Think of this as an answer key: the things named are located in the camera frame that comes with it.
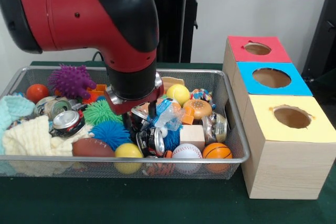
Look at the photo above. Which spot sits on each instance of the black office chair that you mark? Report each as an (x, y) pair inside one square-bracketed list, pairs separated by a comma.
[(323, 45)]

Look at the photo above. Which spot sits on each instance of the wooden box with three holes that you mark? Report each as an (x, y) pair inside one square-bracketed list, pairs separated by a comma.
[(288, 171)]

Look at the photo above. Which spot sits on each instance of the brown toy football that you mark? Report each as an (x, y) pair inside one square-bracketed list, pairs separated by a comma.
[(92, 148)]

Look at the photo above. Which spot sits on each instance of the smooth yellow ball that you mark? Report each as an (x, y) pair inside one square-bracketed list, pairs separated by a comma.
[(128, 151)]

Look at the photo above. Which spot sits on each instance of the white toy baseball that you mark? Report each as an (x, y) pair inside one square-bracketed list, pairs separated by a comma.
[(187, 152)]

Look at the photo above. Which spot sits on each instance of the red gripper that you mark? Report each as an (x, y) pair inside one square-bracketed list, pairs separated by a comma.
[(123, 107)]

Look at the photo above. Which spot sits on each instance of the yellow tennis ball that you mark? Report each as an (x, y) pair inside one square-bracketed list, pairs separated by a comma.
[(178, 94)]

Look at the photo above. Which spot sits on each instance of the orange toy basketball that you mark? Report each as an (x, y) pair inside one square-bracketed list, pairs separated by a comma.
[(217, 151)]

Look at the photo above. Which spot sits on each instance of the toy burger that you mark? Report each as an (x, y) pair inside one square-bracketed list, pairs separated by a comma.
[(197, 108)]

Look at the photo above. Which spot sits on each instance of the orange toy building block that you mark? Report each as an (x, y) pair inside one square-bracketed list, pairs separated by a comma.
[(187, 117)]

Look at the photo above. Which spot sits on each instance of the blue koosh ball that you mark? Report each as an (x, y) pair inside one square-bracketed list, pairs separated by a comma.
[(110, 133)]

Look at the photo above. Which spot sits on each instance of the clear printed plastic wrapper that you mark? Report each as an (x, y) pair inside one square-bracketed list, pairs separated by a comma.
[(168, 116)]

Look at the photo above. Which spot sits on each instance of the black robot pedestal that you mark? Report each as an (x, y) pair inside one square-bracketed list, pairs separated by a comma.
[(178, 24)]

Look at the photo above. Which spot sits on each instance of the dark green tablecloth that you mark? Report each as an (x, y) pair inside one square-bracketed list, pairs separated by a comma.
[(157, 203), (325, 75)]

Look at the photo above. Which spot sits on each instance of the small orange-red ball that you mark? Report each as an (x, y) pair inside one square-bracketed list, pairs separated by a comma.
[(37, 93)]

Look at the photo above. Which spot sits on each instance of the purple spiky ball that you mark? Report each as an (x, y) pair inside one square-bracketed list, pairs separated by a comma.
[(71, 81)]

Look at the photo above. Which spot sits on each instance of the silver mesh bin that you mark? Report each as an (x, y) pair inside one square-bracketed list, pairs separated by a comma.
[(92, 169)]

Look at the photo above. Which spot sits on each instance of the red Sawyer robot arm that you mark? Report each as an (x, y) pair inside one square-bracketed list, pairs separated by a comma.
[(92, 19)]

